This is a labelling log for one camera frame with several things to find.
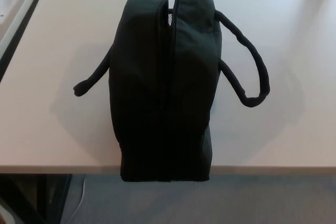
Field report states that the thin white floor cable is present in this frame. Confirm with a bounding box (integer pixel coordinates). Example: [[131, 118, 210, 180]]
[[70, 174, 87, 224]]

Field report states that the white neighbouring desk grey edge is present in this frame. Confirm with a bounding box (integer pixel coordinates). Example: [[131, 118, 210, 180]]
[[0, 0, 52, 79]]

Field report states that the black desk leg frame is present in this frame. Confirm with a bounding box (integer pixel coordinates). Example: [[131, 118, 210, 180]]
[[0, 173, 73, 224]]

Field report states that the black fabric lunch bag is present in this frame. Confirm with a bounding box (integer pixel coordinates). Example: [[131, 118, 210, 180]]
[[72, 0, 271, 184]]

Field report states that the light grey rounded object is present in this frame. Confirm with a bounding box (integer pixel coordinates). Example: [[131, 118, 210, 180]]
[[0, 197, 14, 224]]

